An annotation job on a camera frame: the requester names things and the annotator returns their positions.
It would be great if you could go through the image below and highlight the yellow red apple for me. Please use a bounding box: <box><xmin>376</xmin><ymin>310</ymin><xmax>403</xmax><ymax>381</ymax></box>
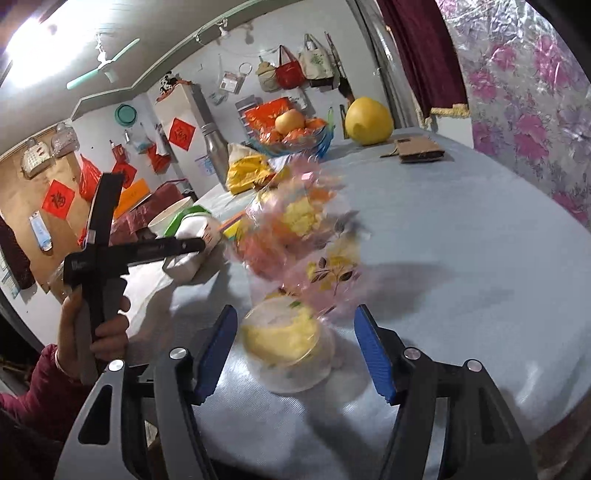
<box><xmin>276</xmin><ymin>109</ymin><xmax>306</xmax><ymax>136</ymax></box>

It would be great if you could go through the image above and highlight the white beaded handbag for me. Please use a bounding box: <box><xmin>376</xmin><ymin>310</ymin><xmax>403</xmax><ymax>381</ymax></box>
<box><xmin>21</xmin><ymin>136</ymin><xmax>51</xmax><ymax>180</ymax></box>

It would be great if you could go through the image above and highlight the red hanging cloth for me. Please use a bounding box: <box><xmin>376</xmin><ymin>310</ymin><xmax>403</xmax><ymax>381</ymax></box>
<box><xmin>148</xmin><ymin>143</ymin><xmax>169</xmax><ymax>174</ymax></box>

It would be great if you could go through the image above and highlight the black white plush toy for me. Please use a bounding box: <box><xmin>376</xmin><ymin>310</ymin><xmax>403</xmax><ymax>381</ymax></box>
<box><xmin>157</xmin><ymin>71</ymin><xmax>178</xmax><ymax>100</ymax></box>

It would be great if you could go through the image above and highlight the blue glass fruit bowl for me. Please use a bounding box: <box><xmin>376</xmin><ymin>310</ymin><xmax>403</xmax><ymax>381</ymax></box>
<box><xmin>247</xmin><ymin>117</ymin><xmax>333</xmax><ymax>160</ymax></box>

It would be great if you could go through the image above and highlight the white ceramic bowl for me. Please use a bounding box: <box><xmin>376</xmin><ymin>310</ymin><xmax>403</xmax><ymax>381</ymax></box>
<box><xmin>148</xmin><ymin>196</ymin><xmax>195</xmax><ymax>238</ymax></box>

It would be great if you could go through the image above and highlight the blue white wall item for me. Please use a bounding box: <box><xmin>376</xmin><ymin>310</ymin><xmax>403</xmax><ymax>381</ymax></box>
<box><xmin>30</xmin><ymin>211</ymin><xmax>54</xmax><ymax>252</ymax></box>

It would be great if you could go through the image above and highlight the yellow pomelo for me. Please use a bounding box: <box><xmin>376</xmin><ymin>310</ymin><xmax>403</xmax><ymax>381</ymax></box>
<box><xmin>345</xmin><ymin>96</ymin><xmax>394</xmax><ymax>146</ymax></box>

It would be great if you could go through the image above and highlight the phone in brown case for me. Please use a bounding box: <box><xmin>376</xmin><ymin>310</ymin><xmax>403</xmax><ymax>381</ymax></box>
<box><xmin>381</xmin><ymin>136</ymin><xmax>446</xmax><ymax>164</ymax></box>

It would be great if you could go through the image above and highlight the white refrigerator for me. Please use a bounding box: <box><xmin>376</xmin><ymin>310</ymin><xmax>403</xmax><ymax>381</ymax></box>
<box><xmin>154</xmin><ymin>83</ymin><xmax>222</xmax><ymax>178</ymax></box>

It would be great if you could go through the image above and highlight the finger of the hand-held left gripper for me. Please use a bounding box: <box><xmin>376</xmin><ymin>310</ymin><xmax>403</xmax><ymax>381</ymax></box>
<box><xmin>87</xmin><ymin>173</ymin><xmax>125</xmax><ymax>252</ymax></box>
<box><xmin>124</xmin><ymin>237</ymin><xmax>206</xmax><ymax>268</ymax></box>

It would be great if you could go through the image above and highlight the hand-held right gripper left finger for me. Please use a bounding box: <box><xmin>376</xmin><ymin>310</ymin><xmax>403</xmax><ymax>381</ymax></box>
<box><xmin>54</xmin><ymin>305</ymin><xmax>239</xmax><ymax>480</ymax></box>

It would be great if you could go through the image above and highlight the hanging clear plastic bag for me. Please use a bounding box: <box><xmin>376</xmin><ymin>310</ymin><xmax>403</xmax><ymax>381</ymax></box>
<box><xmin>127</xmin><ymin>129</ymin><xmax>151</xmax><ymax>155</ymax></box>

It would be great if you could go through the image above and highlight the clear hanging handbag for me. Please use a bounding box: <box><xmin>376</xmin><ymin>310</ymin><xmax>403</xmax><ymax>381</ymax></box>
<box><xmin>50</xmin><ymin>121</ymin><xmax>77</xmax><ymax>158</ymax></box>

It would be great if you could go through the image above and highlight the dark red curtain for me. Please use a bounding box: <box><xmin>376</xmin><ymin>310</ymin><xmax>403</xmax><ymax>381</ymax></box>
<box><xmin>376</xmin><ymin>0</ymin><xmax>469</xmax><ymax>121</ymax></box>

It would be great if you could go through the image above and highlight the bright ceiling lamp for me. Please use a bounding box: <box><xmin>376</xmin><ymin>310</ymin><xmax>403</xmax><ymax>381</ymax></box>
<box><xmin>4</xmin><ymin>14</ymin><xmax>84</xmax><ymax>88</ymax></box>

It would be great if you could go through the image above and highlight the red diamond paper decoration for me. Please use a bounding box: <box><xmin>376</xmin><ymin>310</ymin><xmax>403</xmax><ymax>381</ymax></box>
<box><xmin>41</xmin><ymin>180</ymin><xmax>76</xmax><ymax>220</ymax></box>
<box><xmin>167</xmin><ymin>117</ymin><xmax>197</xmax><ymax>151</ymax></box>
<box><xmin>112</xmin><ymin>161</ymin><xmax>138</xmax><ymax>189</ymax></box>

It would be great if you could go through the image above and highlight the white canvas tote bag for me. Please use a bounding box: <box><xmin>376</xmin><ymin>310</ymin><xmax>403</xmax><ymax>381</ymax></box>
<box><xmin>299</xmin><ymin>33</ymin><xmax>335</xmax><ymax>81</ymax></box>

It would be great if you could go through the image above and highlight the green and white packet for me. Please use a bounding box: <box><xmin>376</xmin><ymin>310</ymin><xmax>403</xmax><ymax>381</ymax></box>
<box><xmin>165</xmin><ymin>207</ymin><xmax>211</xmax><ymax>236</ymax></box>

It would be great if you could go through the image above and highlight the dark hanging garment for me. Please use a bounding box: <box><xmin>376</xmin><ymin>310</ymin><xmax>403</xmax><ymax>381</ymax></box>
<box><xmin>0</xmin><ymin>217</ymin><xmax>35</xmax><ymax>289</ymax></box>

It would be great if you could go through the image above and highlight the steel thermos bottle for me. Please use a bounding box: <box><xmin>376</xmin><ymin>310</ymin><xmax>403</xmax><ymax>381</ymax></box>
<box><xmin>199</xmin><ymin>121</ymin><xmax>232</xmax><ymax>190</ymax></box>

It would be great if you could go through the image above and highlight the red plastic bag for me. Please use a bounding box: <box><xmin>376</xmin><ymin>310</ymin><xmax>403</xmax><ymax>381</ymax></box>
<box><xmin>78</xmin><ymin>154</ymin><xmax>102</xmax><ymax>201</ymax></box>

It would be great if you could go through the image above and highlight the orange gift box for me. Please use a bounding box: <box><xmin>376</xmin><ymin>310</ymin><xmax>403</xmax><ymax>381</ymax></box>
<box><xmin>242</xmin><ymin>97</ymin><xmax>301</xmax><ymax>129</ymax></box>

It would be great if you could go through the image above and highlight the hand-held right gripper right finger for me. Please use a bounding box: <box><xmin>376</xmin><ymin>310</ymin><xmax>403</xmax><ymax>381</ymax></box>
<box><xmin>353</xmin><ymin>305</ymin><xmax>539</xmax><ymax>480</ymax></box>

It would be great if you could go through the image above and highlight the pink printed clear plastic bag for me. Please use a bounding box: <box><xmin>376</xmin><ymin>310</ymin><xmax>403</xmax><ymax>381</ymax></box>
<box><xmin>224</xmin><ymin>161</ymin><xmax>375</xmax><ymax>324</ymax></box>

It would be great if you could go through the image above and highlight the red tote bag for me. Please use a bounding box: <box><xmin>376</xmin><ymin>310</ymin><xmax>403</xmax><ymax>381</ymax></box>
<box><xmin>276</xmin><ymin>45</ymin><xmax>308</xmax><ymax>89</ymax></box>

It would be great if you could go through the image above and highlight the yellow tissue pack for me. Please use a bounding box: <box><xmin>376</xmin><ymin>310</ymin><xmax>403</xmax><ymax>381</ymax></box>
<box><xmin>226</xmin><ymin>142</ymin><xmax>278</xmax><ymax>195</ymax></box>

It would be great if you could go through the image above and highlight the teal round basin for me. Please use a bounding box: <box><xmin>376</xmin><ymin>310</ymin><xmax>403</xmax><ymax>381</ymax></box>
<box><xmin>115</xmin><ymin>104</ymin><xmax>138</xmax><ymax>129</ymax></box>

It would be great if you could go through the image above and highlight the pink floral plastic sheet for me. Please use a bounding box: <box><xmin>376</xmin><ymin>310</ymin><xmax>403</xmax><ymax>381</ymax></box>
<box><xmin>436</xmin><ymin>0</ymin><xmax>591</xmax><ymax>232</ymax></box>

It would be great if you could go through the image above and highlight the beige hanging bag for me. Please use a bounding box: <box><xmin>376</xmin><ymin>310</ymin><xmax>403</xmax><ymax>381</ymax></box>
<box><xmin>256</xmin><ymin>58</ymin><xmax>278</xmax><ymax>92</ymax></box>

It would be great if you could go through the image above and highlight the person's left hand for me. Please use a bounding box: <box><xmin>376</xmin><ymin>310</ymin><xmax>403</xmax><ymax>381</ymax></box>
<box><xmin>55</xmin><ymin>287</ymin><xmax>132</xmax><ymax>385</ymax></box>

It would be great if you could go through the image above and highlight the long orange box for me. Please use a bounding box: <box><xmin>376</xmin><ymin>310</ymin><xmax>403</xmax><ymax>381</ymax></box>
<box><xmin>113</xmin><ymin>179</ymin><xmax>151</xmax><ymax>217</ymax></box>

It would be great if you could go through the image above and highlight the teal ceiling fan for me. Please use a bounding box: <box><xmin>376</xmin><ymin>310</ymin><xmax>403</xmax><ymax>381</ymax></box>
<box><xmin>67</xmin><ymin>32</ymin><xmax>140</xmax><ymax>90</ymax></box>

